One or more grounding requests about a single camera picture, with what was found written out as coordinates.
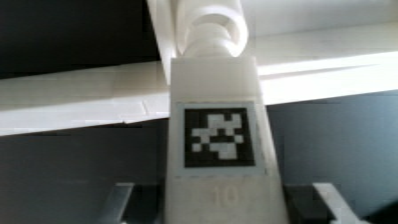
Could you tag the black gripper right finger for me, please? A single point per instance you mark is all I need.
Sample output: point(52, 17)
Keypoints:
point(317, 205)

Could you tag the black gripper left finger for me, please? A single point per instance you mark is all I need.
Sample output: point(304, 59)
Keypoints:
point(132, 204)

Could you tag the white square tabletop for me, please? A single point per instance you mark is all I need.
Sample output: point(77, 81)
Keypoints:
point(301, 34)

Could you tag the white U-shaped obstacle fence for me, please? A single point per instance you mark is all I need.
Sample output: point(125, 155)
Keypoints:
point(118, 94)

